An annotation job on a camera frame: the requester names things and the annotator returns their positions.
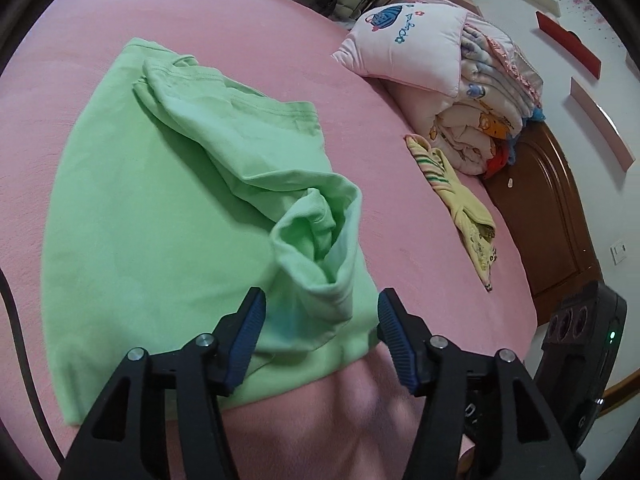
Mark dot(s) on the pink bed sheet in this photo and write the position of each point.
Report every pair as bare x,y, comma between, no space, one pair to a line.
390,240

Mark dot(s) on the yellow striped small garment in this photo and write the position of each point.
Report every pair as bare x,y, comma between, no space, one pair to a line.
460,200

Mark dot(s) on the light green T-shirt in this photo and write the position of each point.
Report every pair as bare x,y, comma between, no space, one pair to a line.
125,210

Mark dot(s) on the folded printed quilt stack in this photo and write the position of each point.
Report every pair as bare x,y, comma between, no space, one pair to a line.
475,125

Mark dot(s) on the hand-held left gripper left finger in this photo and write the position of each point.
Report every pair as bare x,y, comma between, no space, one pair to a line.
247,345

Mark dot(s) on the red wall shelf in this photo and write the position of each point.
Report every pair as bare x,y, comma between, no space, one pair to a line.
570,45

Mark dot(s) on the brown wooden headboard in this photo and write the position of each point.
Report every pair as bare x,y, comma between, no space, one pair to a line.
545,220

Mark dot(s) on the white wall socket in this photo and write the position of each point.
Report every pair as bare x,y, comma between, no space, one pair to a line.
620,252

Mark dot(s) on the pink printed pillow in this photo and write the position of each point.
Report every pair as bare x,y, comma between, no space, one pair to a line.
400,50

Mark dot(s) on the pink wall shelf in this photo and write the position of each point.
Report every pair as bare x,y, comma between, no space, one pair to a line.
602,122

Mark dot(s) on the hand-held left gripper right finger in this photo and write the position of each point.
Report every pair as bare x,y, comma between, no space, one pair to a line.
395,345

